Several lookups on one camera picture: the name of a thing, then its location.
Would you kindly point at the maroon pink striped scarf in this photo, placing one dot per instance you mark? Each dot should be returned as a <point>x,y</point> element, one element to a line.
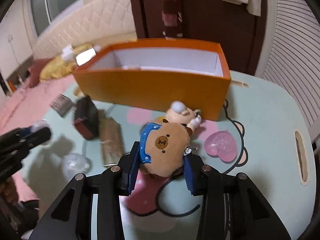
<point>172,19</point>

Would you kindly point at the white louvered closet door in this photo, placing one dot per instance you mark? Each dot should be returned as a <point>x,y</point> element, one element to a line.
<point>290,56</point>

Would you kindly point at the dark red pillow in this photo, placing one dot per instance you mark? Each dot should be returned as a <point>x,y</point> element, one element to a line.
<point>35,70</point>

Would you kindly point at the dark brown wooden door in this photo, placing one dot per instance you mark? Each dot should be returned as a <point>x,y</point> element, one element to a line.
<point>240,33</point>

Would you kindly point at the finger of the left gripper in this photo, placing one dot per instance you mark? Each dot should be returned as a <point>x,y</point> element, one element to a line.
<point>12,163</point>
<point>23,139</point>

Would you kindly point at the pink translucent heart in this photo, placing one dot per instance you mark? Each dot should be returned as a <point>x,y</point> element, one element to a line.
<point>221,144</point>

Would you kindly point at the white charger adapter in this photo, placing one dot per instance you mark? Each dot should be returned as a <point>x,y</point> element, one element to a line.
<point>67,53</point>

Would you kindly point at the black small box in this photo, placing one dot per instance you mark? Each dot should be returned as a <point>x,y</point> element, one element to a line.
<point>86,118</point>

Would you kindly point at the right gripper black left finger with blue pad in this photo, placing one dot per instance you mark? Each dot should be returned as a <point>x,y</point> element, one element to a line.
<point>70,215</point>

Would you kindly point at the orange cardboard box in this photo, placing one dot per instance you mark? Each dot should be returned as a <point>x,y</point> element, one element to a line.
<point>152,73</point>

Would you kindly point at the pink bed quilt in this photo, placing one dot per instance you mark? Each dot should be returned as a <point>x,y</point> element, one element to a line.
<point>42,171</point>

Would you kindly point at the playing card deck box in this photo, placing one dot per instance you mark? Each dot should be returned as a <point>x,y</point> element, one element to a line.
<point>62,105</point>

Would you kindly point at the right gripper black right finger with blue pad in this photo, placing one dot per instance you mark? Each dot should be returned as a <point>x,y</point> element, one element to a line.
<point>232,207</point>

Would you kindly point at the cream tufted headboard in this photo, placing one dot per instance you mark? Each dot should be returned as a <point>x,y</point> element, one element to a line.
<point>100,22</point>

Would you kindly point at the yellow pillow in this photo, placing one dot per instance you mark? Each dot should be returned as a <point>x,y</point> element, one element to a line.
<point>58,68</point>

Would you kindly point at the clear round ball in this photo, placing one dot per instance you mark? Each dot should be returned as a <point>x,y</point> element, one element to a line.
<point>73,164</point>

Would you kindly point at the pig figure keychain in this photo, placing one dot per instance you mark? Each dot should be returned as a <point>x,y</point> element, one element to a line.
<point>178,112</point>

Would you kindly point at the brown bear plush keychain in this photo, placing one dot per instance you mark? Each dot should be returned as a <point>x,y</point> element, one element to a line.
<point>161,147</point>

